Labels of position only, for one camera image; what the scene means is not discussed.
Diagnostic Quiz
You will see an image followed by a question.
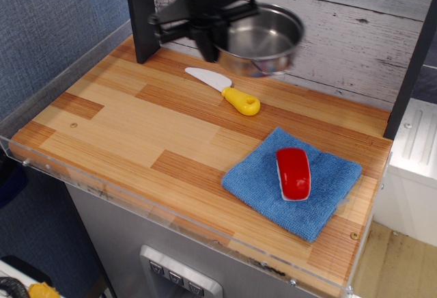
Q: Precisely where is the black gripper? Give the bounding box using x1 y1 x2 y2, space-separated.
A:
148 0 257 62

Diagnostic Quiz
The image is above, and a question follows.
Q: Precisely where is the stainless steel pot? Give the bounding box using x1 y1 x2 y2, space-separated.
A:
216 3 305 77

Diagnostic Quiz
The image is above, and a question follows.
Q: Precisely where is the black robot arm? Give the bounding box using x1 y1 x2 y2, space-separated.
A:
148 0 258 62

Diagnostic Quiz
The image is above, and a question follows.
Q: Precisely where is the blue folded cloth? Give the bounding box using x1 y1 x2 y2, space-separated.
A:
222 128 362 242

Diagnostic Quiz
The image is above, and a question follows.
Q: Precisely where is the red toy sushi piece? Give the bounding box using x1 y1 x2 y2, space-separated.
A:
276 148 311 202

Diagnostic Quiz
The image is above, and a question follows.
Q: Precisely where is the silver toy fridge cabinet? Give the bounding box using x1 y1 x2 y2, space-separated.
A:
68 185 345 297

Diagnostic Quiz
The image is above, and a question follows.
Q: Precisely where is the silver dispenser button panel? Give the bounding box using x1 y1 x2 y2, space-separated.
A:
139 245 223 297

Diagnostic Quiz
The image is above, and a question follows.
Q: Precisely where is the white side cabinet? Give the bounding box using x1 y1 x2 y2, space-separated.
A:
373 98 436 246

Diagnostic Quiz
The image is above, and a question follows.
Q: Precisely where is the yellow handled toy knife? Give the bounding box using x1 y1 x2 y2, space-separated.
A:
185 67 261 116

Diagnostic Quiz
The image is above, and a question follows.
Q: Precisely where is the dark left vertical post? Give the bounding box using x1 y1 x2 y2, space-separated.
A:
127 0 160 64

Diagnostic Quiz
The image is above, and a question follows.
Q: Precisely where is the dark vertical post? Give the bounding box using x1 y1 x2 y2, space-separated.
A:
127 0 160 64
383 0 436 140

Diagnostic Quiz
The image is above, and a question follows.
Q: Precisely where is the dark right vertical post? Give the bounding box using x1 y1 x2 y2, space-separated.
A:
383 0 436 140

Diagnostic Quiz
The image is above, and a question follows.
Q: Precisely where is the clear acrylic guard rail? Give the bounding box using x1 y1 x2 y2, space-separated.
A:
13 27 390 297

